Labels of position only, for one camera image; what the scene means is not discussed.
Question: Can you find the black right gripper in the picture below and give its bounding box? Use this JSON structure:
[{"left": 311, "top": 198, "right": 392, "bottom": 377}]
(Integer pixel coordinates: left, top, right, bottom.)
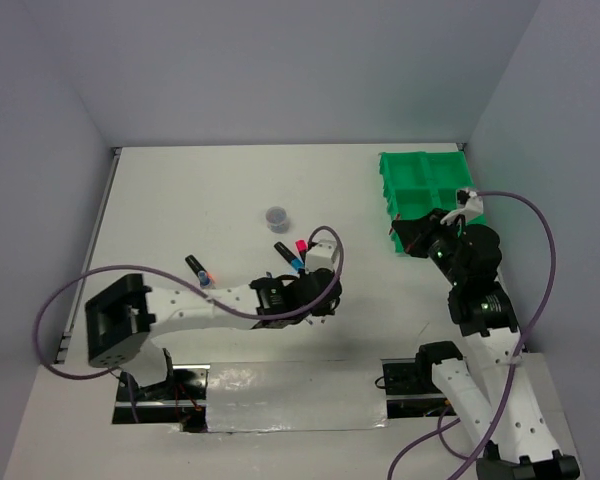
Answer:
[{"left": 393, "top": 206, "right": 467, "bottom": 286}]

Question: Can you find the red ballpoint pen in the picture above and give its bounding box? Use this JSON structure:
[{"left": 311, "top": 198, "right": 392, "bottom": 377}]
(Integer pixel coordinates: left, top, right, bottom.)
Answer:
[{"left": 391, "top": 215, "right": 429, "bottom": 258}]

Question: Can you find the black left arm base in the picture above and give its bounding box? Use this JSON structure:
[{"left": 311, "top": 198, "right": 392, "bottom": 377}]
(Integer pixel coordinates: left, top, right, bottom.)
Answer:
[{"left": 112, "top": 364, "right": 210, "bottom": 433}]

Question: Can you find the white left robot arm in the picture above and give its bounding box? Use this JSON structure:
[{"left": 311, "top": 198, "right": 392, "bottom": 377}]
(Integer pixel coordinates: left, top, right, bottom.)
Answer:
[{"left": 85, "top": 268, "right": 342, "bottom": 399}]

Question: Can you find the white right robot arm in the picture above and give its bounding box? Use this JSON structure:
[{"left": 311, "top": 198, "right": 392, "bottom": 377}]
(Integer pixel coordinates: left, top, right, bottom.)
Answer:
[{"left": 392, "top": 209, "right": 580, "bottom": 479}]

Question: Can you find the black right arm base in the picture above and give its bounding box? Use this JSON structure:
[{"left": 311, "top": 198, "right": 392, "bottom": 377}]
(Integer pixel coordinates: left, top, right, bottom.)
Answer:
[{"left": 374, "top": 358, "right": 447, "bottom": 419}]

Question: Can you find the blue cap black highlighter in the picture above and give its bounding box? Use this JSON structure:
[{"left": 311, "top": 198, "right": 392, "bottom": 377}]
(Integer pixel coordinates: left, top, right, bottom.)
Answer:
[{"left": 274, "top": 242, "right": 305, "bottom": 272}]

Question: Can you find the green compartment organizer tray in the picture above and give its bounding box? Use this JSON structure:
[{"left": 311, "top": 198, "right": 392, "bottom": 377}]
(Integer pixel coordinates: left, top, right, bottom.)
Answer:
[{"left": 377, "top": 150, "right": 489, "bottom": 257}]

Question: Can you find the pink cap black highlighter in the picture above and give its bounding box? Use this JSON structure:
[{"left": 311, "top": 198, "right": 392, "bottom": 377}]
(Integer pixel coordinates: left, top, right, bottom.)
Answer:
[{"left": 295, "top": 239, "right": 308, "bottom": 270}]

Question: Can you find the orange cap black highlighter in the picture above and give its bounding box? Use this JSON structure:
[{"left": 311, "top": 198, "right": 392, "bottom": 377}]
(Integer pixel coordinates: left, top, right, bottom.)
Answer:
[{"left": 185, "top": 254, "right": 215, "bottom": 289}]

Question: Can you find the clear jar of pins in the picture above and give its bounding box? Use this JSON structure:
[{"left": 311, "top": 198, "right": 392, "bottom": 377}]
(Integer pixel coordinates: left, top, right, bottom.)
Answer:
[{"left": 265, "top": 206, "right": 290, "bottom": 234}]

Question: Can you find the silver tape sheet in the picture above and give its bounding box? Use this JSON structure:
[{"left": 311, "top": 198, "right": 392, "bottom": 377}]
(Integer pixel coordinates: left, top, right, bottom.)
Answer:
[{"left": 206, "top": 360, "right": 388, "bottom": 433}]

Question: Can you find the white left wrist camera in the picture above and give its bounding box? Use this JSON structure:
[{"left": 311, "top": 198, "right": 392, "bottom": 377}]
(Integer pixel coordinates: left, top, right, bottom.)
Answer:
[{"left": 304, "top": 239, "right": 339, "bottom": 273}]

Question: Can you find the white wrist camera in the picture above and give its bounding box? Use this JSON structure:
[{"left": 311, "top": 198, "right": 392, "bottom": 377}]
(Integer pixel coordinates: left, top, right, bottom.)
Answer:
[
  {"left": 440, "top": 187, "right": 484, "bottom": 226},
  {"left": 304, "top": 239, "right": 339, "bottom": 273}
]

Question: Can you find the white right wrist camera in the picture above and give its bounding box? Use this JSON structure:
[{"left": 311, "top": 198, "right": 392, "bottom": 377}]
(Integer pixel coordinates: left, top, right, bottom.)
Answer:
[{"left": 440, "top": 187, "right": 484, "bottom": 226}]

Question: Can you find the left aluminium table rail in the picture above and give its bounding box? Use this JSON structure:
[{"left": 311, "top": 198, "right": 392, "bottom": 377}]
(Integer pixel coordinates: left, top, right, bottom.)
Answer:
[{"left": 52, "top": 147, "right": 123, "bottom": 365}]

